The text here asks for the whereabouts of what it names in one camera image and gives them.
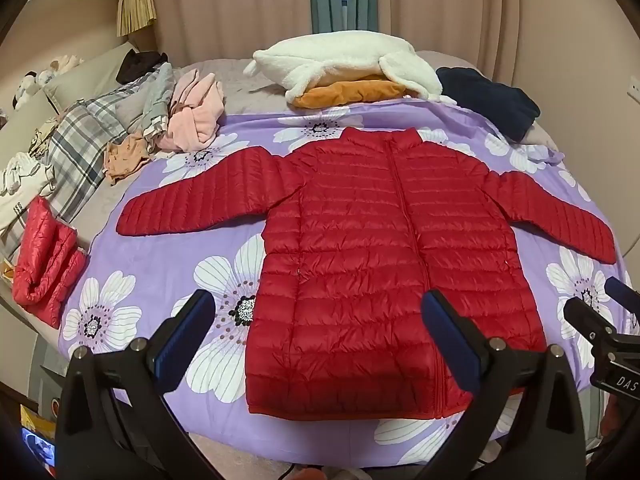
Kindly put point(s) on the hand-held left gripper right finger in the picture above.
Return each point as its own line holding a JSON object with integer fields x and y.
{"x": 452, "y": 342}

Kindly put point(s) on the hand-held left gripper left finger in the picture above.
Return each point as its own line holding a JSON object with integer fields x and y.
{"x": 182, "y": 332}

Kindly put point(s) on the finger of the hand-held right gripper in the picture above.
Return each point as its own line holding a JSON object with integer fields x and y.
{"x": 587, "y": 317}
{"x": 622, "y": 292}

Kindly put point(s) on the red puffer jacket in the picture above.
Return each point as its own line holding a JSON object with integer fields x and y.
{"x": 45, "y": 260}
{"x": 360, "y": 240}

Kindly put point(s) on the purple floral bedsheet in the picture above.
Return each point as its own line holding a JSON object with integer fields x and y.
{"x": 165, "y": 260}

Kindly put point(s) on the folded red puffer jacket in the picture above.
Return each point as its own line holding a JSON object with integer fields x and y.
{"x": 45, "y": 260}

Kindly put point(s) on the tan small garment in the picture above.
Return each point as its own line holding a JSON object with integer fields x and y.
{"x": 125, "y": 160}

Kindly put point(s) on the plaid pillow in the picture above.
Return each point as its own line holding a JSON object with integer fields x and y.
{"x": 85, "y": 145}

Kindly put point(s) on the white printed cloth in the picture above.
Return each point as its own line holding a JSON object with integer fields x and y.
{"x": 22, "y": 190}

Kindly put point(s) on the pink garment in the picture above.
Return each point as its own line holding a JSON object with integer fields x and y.
{"x": 195, "y": 110}

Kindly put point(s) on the navy garment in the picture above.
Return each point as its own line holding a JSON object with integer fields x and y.
{"x": 490, "y": 100}

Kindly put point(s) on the grey striped garment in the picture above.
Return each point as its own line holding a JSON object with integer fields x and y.
{"x": 157, "y": 100}

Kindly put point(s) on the grey bed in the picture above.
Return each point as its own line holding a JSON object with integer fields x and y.
{"x": 235, "y": 77}

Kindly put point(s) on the black garment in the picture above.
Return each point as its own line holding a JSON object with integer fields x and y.
{"x": 137, "y": 65}

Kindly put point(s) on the orange garment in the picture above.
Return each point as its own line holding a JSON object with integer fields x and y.
{"x": 350, "y": 91}

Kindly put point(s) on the beige pillow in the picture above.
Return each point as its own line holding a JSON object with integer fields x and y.
{"x": 90, "y": 72}

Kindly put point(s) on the black and white plush toy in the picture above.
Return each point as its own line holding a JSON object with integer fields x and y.
{"x": 26, "y": 86}

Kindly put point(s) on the white fleece garment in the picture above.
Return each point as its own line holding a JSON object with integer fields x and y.
{"x": 330, "y": 57}

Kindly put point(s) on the beige curtain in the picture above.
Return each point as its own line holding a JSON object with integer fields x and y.
{"x": 465, "y": 5}
{"x": 230, "y": 5}

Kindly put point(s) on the yellow pleated fringe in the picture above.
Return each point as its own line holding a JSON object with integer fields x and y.
{"x": 135, "y": 5}

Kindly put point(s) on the white wall socket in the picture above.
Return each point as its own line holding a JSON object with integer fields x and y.
{"x": 635, "y": 91}

